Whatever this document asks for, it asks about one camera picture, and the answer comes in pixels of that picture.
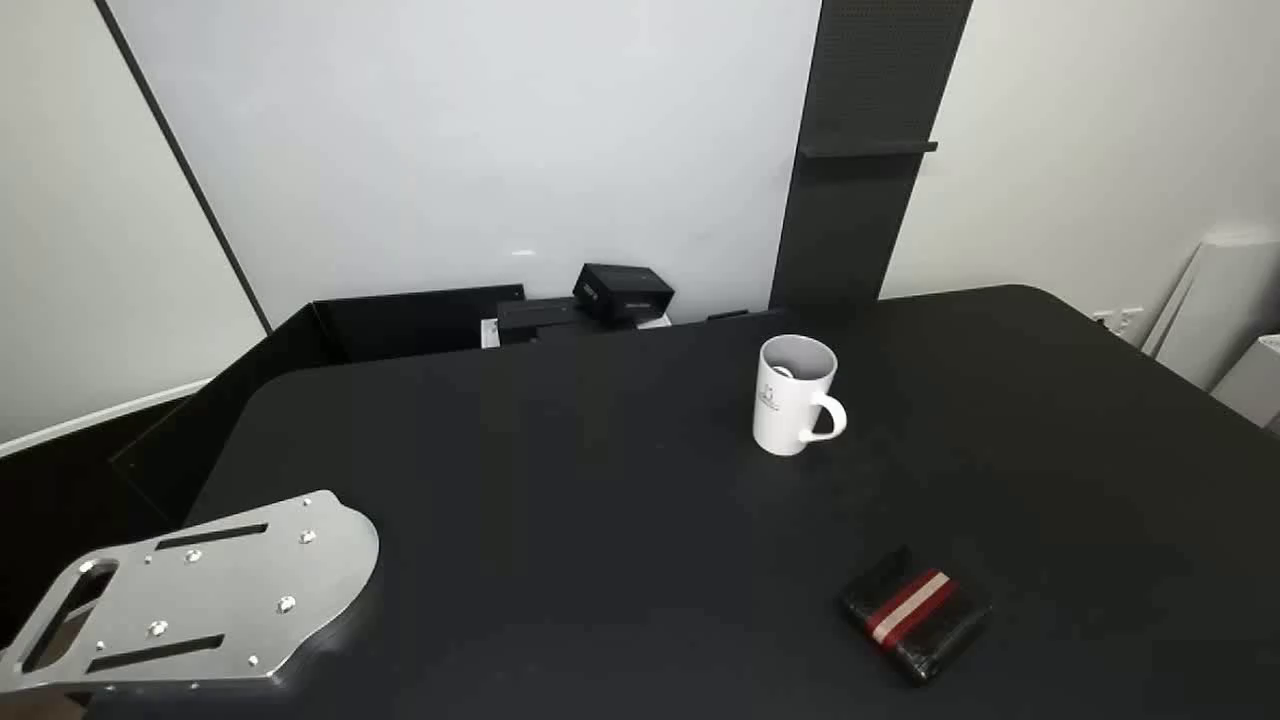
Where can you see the white plastic spoon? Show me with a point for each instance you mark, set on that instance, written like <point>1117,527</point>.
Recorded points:
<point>784,366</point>

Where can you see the white ceramic mug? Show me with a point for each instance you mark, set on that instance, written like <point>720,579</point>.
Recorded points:
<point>783,416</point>

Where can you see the white whiteboard panel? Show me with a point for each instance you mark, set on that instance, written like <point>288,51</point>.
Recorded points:
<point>507,145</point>

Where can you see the black vertical pillar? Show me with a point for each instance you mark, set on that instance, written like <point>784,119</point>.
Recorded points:
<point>855,163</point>

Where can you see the black box red white stripe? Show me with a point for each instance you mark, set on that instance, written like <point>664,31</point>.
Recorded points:
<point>914,610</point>

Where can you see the silver metal mounting plate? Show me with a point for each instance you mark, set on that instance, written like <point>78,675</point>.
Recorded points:
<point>202,586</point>

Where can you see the white leaning board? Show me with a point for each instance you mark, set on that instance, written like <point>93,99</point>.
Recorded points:
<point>1258,387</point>
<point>1220,301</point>

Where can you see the small black camera box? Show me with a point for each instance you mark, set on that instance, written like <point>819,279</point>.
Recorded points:
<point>626,290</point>

